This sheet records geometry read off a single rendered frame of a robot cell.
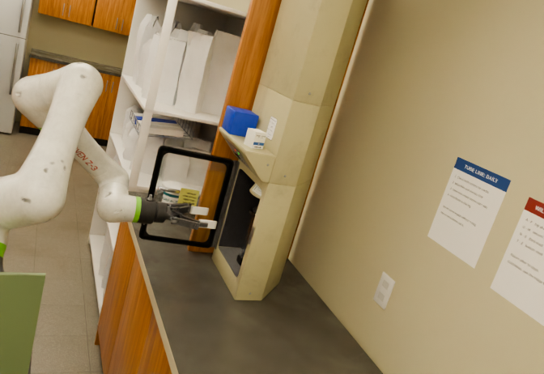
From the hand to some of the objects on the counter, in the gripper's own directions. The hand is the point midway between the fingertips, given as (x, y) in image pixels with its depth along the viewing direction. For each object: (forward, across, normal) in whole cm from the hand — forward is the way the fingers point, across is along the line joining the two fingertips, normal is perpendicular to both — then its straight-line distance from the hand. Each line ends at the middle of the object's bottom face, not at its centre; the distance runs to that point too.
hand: (207, 218), depth 188 cm
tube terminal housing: (+25, 0, +25) cm, 35 cm away
